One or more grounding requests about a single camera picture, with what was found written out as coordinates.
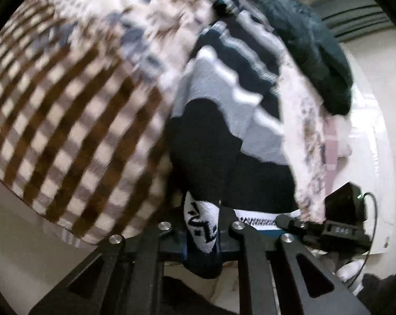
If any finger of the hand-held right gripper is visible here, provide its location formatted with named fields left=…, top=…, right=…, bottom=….
left=275, top=214, right=325, bottom=237

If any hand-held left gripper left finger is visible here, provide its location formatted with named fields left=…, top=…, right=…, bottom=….
left=28, top=215, right=189, bottom=315

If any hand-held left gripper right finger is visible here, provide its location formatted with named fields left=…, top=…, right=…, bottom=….
left=218, top=203, right=371, bottom=315

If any striped knit sweater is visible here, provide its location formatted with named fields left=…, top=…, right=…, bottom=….
left=167, top=0, right=304, bottom=279

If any pink checkered bed sheet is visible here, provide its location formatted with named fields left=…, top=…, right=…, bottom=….
left=325, top=118, right=340, bottom=184

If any white crumpled cloth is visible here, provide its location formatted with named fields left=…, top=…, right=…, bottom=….
left=336, top=118, right=353, bottom=158

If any white bed headboard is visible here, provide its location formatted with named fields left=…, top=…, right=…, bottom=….
left=344, top=44, right=395, bottom=255

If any teal plush blanket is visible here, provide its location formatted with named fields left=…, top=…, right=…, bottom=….
left=255, top=0, right=354, bottom=116

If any floral checkered bedspread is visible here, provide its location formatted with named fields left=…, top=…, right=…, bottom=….
left=0, top=0, right=328, bottom=245

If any grey-blue curtain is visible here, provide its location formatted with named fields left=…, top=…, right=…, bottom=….
left=273, top=0, right=394, bottom=43

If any black cable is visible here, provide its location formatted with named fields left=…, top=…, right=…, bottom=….
left=349, top=192, right=380, bottom=287

